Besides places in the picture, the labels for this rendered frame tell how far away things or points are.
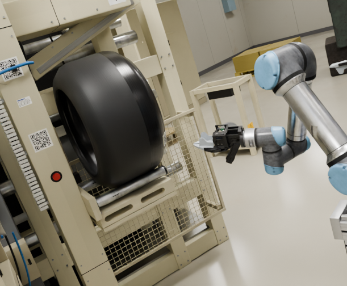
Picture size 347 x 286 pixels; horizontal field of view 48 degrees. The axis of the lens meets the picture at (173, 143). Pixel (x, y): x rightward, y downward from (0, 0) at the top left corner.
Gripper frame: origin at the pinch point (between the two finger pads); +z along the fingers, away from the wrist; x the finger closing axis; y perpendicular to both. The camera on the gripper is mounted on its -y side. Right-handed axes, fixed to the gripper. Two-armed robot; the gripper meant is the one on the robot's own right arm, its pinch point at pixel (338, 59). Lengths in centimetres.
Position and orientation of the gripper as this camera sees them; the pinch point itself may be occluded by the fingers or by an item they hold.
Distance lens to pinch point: 221.7
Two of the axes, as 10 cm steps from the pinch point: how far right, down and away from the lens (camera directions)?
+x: 8.1, -5.0, 3.0
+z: -4.1, -1.2, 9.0
